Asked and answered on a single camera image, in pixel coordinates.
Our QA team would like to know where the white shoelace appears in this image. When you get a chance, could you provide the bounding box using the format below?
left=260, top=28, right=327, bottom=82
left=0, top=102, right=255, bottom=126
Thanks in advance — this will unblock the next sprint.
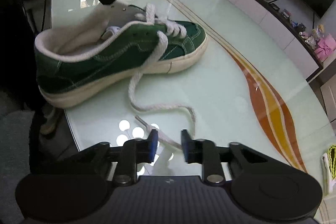
left=127, top=3, right=197, bottom=151

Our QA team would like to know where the green canvas sneaker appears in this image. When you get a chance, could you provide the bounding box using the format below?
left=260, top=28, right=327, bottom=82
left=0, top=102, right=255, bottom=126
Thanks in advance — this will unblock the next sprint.
left=35, top=2, right=207, bottom=109

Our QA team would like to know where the yellow white folded cloth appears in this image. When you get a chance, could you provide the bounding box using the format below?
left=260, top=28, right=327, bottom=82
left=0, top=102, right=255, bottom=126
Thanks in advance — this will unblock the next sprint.
left=321, top=145, right=335, bottom=194

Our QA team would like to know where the white TV cabinet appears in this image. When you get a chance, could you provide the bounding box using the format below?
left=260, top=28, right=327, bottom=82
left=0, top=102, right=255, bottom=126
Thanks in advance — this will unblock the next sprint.
left=228, top=0, right=323, bottom=82

